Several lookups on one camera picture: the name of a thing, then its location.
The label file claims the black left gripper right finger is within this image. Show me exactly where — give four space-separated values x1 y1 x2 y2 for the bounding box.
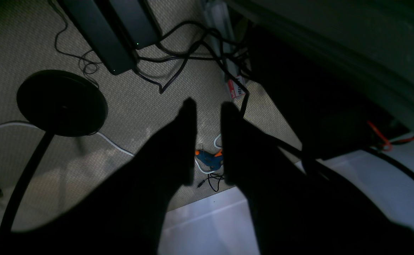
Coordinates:
220 103 414 255

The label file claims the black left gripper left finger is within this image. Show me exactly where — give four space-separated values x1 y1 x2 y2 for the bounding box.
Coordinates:
0 98 197 255

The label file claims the blue orange glue gun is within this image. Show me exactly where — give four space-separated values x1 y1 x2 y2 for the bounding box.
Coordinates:
195 149 224 172

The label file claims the black round stand base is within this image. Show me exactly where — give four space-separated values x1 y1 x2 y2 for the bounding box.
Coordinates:
16 70 108 137

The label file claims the black power adapter brick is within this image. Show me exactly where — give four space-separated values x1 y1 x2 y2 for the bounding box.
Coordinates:
58 0 138 75

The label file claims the white cable on floor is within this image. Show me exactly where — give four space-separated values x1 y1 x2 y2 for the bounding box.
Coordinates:
0 121 135 157

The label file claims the black tangled cable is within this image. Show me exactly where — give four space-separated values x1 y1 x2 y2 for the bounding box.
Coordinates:
133 21 253 117

